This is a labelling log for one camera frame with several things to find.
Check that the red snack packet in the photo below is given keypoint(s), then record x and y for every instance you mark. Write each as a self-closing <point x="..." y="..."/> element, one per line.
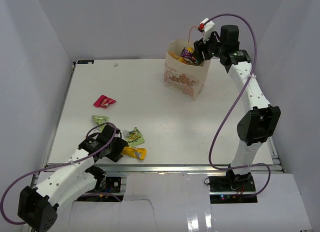
<point x="104" y="102"/>

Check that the aluminium table frame rail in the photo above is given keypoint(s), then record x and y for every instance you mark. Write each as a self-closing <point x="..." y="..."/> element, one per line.
<point x="157" y="168"/>

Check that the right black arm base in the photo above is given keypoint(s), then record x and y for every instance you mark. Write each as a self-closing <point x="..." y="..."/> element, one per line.
<point x="222" y="192"/>

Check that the purple brown candy packet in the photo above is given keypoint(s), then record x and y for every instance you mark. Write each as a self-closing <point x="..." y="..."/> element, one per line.
<point x="196" y="60"/>

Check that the large tan chips bag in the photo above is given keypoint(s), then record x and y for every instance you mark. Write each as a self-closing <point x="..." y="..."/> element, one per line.
<point x="178" y="58"/>

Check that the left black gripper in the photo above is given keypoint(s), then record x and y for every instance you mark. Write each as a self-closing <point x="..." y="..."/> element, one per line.
<point x="115" y="156"/>

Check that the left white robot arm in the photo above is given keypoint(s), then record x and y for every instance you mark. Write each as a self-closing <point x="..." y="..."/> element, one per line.
<point x="39" y="206"/>

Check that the cream paper bag orange handles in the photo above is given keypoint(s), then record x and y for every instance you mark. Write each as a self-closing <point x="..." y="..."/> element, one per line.
<point x="188" y="80"/>

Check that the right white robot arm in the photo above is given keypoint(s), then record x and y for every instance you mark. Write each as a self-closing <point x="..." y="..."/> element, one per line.
<point x="261" y="117"/>

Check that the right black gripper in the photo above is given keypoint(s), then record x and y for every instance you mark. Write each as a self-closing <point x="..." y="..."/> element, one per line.
<point x="198" y="45"/>

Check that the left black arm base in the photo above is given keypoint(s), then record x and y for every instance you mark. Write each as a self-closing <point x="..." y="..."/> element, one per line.
<point x="110" y="184"/>

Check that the light green snack packet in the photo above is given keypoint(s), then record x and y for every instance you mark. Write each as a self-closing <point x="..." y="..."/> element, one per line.
<point x="100" y="120"/>

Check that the green white snack pouch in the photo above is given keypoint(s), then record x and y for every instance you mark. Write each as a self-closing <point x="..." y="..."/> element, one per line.
<point x="133" y="137"/>

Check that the left blue corner label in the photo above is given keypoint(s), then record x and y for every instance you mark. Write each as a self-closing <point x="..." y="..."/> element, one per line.
<point x="88" y="62"/>

